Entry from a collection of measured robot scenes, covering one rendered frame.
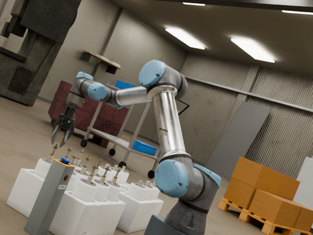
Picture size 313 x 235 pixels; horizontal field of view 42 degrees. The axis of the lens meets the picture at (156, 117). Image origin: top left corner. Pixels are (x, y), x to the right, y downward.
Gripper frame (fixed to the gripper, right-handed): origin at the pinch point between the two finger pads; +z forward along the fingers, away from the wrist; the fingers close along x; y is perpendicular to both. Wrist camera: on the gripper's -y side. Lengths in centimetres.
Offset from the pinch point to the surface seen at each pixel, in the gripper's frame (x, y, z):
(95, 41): -112, -1000, -174
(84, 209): 23.3, 22.7, 18.6
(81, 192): 19.5, 17.0, 13.7
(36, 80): -133, -564, -13
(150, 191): 56, -42, 12
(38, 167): -3.1, 4.2, 12.8
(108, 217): 35.8, 1.0, 23.3
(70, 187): 13.8, 9.7, 14.9
